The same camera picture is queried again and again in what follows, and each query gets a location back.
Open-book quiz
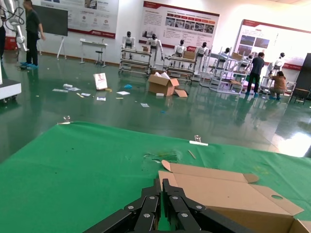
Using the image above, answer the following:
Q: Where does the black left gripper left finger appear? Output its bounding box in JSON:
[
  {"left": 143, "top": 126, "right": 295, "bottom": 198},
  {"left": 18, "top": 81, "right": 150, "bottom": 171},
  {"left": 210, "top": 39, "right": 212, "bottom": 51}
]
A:
[{"left": 84, "top": 178, "right": 161, "bottom": 233}]

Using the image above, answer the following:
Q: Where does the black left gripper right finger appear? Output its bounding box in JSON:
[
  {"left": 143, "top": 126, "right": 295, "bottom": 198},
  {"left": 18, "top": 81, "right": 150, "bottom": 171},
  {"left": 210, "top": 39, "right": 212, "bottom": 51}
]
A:
[{"left": 162, "top": 179, "right": 252, "bottom": 233}]

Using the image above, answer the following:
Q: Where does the open cardboard box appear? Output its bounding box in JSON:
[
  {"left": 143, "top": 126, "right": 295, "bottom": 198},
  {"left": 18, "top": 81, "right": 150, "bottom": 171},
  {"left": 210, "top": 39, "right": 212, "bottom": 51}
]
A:
[
  {"left": 158, "top": 159, "right": 305, "bottom": 233},
  {"left": 290, "top": 218, "right": 311, "bottom": 233}
]

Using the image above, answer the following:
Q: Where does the green table cloth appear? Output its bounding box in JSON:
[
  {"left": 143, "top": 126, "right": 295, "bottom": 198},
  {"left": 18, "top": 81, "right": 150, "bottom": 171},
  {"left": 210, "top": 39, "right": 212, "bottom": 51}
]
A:
[{"left": 0, "top": 121, "right": 311, "bottom": 233}]

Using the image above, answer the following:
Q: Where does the large open cardboard carton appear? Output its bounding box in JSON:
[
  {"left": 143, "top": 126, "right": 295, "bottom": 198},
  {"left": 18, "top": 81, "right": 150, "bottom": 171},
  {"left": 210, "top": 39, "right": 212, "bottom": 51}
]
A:
[{"left": 147, "top": 71, "right": 180, "bottom": 97}]

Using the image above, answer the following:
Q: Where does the white paper bag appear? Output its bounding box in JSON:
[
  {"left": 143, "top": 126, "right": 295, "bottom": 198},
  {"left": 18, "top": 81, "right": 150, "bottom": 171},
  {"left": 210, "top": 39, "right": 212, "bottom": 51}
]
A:
[{"left": 93, "top": 72, "right": 108, "bottom": 91}]

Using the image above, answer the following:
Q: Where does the crouching person in brown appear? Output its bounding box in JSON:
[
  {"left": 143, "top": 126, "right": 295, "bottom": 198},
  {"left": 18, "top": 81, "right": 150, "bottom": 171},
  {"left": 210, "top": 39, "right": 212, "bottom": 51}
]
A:
[{"left": 268, "top": 71, "right": 288, "bottom": 100}]

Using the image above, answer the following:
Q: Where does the standing man in black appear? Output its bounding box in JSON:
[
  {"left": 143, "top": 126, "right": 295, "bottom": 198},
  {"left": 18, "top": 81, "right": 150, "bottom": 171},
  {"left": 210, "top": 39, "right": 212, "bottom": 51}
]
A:
[{"left": 245, "top": 51, "right": 265, "bottom": 98}]

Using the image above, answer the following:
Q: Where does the white humanoid robot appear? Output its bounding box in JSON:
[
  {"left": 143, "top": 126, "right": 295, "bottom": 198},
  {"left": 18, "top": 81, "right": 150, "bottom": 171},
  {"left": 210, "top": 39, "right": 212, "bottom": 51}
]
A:
[
  {"left": 121, "top": 31, "right": 137, "bottom": 60},
  {"left": 173, "top": 40, "right": 188, "bottom": 67},
  {"left": 272, "top": 52, "right": 286, "bottom": 73},
  {"left": 145, "top": 33, "right": 163, "bottom": 69},
  {"left": 195, "top": 41, "right": 212, "bottom": 73},
  {"left": 220, "top": 47, "right": 234, "bottom": 68}
]

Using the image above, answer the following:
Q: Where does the black stool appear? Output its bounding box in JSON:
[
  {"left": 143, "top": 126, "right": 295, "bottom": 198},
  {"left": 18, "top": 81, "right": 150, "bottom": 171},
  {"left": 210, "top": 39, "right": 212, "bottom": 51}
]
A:
[{"left": 94, "top": 50, "right": 104, "bottom": 66}]

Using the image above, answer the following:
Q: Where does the white table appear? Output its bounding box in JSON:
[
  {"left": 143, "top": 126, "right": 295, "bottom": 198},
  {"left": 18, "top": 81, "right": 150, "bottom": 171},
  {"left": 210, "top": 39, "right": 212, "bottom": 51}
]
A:
[{"left": 79, "top": 38, "right": 109, "bottom": 67}]

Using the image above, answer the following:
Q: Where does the white machine base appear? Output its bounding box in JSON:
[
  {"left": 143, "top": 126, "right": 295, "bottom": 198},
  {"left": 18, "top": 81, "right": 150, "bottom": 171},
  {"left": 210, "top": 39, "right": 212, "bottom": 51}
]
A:
[{"left": 0, "top": 65, "right": 22, "bottom": 102}]

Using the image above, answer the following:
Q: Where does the black panel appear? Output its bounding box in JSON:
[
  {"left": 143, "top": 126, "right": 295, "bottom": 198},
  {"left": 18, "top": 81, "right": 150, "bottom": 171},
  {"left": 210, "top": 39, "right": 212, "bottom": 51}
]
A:
[{"left": 295, "top": 52, "right": 311, "bottom": 92}]

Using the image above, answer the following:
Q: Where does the man in dark clothes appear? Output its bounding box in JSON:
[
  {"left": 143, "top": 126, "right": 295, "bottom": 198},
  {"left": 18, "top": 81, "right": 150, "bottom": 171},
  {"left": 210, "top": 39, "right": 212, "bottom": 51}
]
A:
[{"left": 23, "top": 0, "right": 47, "bottom": 68}]

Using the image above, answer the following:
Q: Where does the black screen on stand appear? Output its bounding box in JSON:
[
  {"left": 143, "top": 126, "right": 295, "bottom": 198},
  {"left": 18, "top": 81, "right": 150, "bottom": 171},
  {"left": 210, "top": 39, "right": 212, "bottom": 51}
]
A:
[{"left": 31, "top": 4, "right": 69, "bottom": 60}]

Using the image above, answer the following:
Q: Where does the person in dark trousers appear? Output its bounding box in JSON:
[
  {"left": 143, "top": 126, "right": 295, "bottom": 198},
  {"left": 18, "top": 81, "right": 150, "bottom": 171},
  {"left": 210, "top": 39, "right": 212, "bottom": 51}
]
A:
[{"left": 0, "top": 17, "right": 7, "bottom": 61}]

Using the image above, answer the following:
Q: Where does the white frame workbench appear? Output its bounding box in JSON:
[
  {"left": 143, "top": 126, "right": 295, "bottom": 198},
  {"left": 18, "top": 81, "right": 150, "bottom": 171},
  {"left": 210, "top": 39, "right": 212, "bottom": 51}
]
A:
[
  {"left": 259, "top": 75, "right": 297, "bottom": 96},
  {"left": 199, "top": 52, "right": 249, "bottom": 95},
  {"left": 162, "top": 54, "right": 198, "bottom": 81},
  {"left": 118, "top": 47, "right": 153, "bottom": 76}
]

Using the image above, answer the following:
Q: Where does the wall poster with photo row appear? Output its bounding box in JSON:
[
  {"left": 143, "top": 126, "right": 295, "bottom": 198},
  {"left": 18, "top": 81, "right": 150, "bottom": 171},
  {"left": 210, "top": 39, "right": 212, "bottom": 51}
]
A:
[{"left": 138, "top": 0, "right": 221, "bottom": 53}]

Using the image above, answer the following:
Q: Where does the wall poster with landscape photos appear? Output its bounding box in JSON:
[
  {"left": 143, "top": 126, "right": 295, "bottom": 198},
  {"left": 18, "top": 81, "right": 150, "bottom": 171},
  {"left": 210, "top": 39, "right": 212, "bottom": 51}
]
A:
[{"left": 234, "top": 19, "right": 311, "bottom": 71}]

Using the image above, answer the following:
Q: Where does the wall poster with red stripe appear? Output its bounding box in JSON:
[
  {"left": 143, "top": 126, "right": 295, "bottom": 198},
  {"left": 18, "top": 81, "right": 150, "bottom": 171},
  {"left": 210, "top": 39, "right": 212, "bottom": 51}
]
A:
[{"left": 40, "top": 0, "right": 120, "bottom": 39}]

